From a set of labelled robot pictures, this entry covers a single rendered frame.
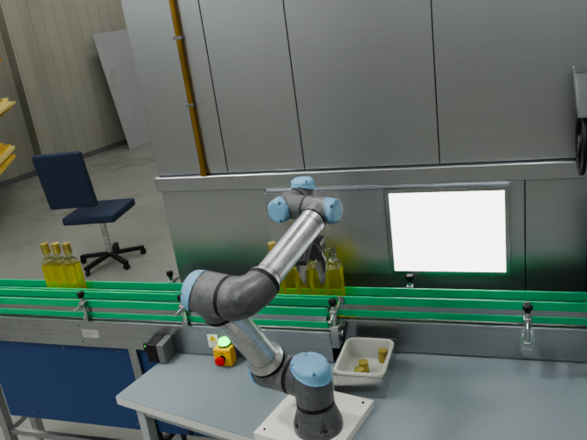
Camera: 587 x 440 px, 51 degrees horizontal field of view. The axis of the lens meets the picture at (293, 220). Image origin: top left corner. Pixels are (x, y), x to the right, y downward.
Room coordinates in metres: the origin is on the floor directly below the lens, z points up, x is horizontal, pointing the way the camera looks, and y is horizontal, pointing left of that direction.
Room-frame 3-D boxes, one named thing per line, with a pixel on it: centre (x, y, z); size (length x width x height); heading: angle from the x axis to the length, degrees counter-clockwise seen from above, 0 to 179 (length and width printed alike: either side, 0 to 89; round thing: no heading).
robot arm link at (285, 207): (1.79, 0.00, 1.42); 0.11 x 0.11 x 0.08; 53
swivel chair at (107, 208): (5.22, 1.68, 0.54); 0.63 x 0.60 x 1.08; 148
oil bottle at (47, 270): (2.55, 1.08, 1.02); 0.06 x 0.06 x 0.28; 69
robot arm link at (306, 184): (1.87, -0.04, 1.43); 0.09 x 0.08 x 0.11; 143
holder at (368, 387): (1.87, -0.18, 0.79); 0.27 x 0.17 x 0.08; 159
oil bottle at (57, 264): (2.53, 1.03, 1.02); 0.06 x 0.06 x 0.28; 69
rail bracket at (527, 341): (1.75, -0.70, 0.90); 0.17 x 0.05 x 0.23; 159
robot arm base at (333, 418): (1.59, 0.01, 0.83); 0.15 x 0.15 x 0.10
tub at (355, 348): (1.84, -0.18, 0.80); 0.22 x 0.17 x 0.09; 159
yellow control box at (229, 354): (2.06, 0.32, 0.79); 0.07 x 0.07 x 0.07; 69
